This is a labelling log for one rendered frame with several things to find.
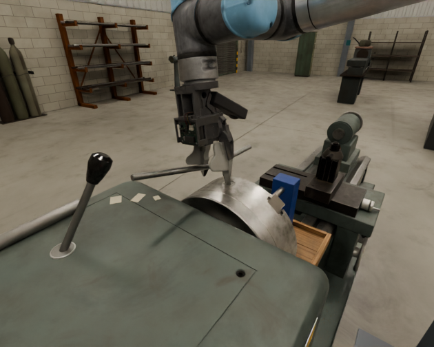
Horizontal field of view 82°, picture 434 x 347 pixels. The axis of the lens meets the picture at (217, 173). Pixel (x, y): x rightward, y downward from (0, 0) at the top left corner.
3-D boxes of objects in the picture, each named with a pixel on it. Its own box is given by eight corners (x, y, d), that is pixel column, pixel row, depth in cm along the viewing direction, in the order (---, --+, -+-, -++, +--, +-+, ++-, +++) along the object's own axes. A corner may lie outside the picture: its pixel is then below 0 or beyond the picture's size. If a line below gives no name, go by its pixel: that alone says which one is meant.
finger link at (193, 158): (181, 176, 59) (182, 140, 54) (200, 169, 63) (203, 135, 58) (189, 182, 57) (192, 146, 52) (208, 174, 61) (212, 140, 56)
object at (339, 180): (328, 204, 100) (331, 193, 98) (303, 195, 105) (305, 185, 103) (341, 184, 114) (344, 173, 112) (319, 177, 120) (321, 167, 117)
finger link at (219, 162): (211, 190, 53) (197, 147, 51) (230, 180, 56) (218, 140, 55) (220, 189, 50) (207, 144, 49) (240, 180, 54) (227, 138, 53)
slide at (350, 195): (355, 217, 100) (357, 208, 97) (258, 184, 123) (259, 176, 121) (364, 197, 112) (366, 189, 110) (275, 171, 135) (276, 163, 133)
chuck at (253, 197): (282, 319, 61) (280, 207, 49) (189, 269, 80) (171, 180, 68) (296, 292, 68) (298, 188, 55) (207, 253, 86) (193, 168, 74)
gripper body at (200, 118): (176, 145, 53) (167, 85, 49) (207, 136, 59) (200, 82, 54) (200, 150, 48) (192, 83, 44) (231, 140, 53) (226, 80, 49)
